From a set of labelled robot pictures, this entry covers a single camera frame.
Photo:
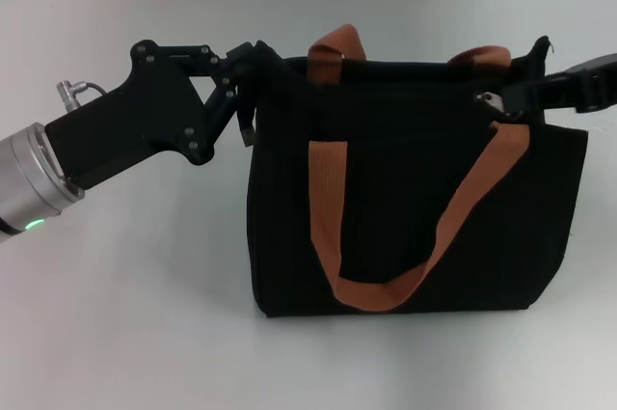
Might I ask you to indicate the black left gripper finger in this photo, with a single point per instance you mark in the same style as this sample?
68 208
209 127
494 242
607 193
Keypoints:
219 111
212 60

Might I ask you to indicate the silver zipper pull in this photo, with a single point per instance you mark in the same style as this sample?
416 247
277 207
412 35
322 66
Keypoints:
490 102

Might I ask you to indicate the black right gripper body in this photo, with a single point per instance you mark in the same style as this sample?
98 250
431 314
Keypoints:
595 84

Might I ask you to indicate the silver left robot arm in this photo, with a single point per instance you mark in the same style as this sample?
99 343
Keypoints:
29 183

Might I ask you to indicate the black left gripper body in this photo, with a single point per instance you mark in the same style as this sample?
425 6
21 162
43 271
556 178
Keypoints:
130 125

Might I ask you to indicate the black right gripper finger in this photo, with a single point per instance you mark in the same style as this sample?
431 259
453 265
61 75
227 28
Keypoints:
530 99

